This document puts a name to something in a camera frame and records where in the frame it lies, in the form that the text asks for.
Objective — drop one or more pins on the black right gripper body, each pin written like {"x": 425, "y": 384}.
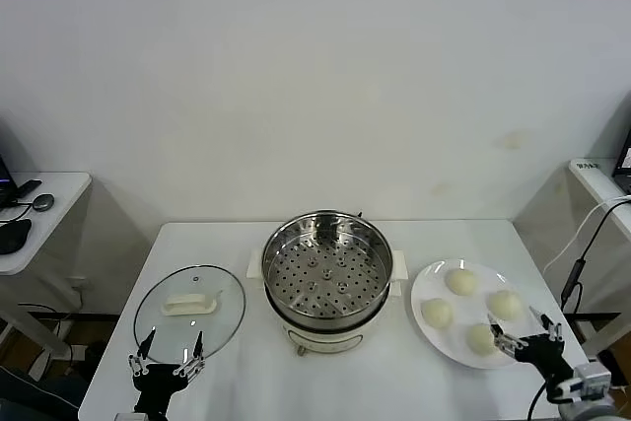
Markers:
{"x": 544, "y": 357}

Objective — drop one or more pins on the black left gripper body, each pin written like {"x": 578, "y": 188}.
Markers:
{"x": 155, "y": 381}

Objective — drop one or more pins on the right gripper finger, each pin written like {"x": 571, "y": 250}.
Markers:
{"x": 553, "y": 332}
{"x": 505, "y": 342}

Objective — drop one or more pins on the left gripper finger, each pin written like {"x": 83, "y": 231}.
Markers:
{"x": 193, "y": 364}
{"x": 138, "y": 364}

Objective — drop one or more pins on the white steamed baozi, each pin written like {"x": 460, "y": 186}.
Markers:
{"x": 505, "y": 305}
{"x": 478, "y": 340}
{"x": 436, "y": 313}
{"x": 461, "y": 283}

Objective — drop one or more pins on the steel steamer pot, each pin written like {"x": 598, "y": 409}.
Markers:
{"x": 325, "y": 339}

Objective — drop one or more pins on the perforated stainless steel steamer basket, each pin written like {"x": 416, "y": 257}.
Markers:
{"x": 301, "y": 283}

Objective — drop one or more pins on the round white plate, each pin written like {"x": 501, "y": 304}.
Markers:
{"x": 466, "y": 312}

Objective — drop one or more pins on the dark blue fabric object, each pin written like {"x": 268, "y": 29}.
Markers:
{"x": 24, "y": 394}

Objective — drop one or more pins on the white side desk with label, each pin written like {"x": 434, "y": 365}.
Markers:
{"x": 599, "y": 182}

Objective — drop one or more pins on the white side desk with mouse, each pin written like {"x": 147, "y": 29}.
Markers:
{"x": 59, "y": 214}

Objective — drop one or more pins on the black computer mouse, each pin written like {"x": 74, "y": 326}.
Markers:
{"x": 12, "y": 236}

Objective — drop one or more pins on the dark laptop with bright screen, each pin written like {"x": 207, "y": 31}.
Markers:
{"x": 623, "y": 160}

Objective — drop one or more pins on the round grey puck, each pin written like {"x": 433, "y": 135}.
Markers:
{"x": 43, "y": 202}

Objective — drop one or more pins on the black remote control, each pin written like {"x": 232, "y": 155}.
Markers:
{"x": 28, "y": 188}

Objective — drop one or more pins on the dark laptop with blue glow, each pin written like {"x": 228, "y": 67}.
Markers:
{"x": 4, "y": 179}

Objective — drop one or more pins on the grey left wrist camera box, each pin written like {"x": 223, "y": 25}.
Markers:
{"x": 123, "y": 417}

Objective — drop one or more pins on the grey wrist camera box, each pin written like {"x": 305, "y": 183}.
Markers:
{"x": 591, "y": 376}
{"x": 123, "y": 417}

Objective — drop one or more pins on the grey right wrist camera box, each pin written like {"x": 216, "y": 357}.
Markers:
{"x": 591, "y": 376}

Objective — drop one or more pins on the white wall socket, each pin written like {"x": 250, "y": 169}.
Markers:
{"x": 81, "y": 285}

